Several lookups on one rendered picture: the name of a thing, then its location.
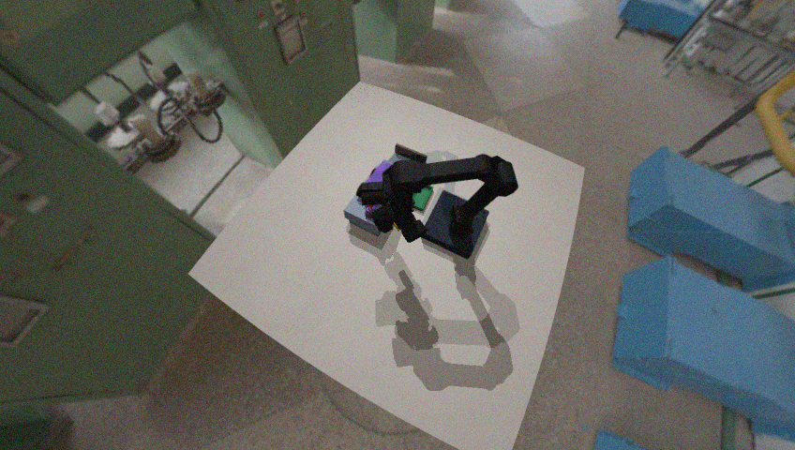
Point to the grey ramp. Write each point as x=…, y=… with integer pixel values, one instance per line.
x=356, y=213

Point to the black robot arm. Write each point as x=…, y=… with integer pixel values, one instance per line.
x=406, y=177

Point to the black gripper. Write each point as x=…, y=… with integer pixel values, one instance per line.
x=411, y=228

